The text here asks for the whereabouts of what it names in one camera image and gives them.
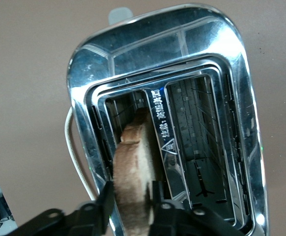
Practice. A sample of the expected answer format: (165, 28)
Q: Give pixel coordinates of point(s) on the brown toasted bread slice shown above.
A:
(130, 172)

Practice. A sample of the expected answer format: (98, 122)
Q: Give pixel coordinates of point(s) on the beige chrome toaster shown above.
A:
(157, 49)

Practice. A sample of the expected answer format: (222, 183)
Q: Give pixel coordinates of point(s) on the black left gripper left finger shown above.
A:
(94, 221)

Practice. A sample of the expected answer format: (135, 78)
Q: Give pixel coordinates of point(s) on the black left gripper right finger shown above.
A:
(172, 221)

